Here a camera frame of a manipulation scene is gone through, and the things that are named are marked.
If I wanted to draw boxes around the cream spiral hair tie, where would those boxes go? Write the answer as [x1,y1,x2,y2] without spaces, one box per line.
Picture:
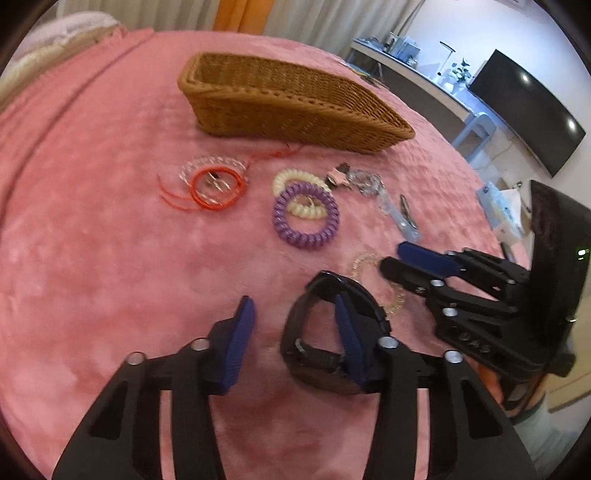
[271,168,330,220]

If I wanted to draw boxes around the pink pillow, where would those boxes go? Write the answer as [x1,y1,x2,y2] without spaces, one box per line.
[19,11,119,49]

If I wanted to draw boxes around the purple spiral hair tie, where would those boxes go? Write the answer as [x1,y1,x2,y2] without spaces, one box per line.
[271,181,341,250]

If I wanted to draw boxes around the red cord bracelet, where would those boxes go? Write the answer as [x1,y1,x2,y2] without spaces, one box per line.
[156,142,304,213]

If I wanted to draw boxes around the brown wicker basket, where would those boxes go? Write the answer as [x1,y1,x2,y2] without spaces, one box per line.
[177,52,415,154]

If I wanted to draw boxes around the items on bed corner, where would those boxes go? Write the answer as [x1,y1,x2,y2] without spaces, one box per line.
[346,64,389,89]

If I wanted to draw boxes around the pink fleece blanket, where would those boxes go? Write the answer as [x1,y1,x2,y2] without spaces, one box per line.
[1,30,500,479]

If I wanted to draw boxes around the black television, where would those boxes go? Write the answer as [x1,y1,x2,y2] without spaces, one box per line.
[468,50,586,177]

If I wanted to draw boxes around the white wall desk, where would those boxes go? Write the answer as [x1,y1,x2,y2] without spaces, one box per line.
[346,38,493,144]

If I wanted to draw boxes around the orange curtain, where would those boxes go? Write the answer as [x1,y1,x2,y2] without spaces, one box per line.
[213,0,274,34]

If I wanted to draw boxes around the white desk lamp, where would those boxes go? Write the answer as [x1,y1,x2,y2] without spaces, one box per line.
[435,40,456,77]

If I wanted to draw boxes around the black wrist watch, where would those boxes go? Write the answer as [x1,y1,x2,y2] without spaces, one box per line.
[280,270,391,395]

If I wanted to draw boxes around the vase with plant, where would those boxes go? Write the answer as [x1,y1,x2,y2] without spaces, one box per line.
[450,59,472,94]

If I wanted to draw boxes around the beige curtain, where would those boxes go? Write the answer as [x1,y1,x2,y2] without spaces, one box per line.
[56,0,424,55]

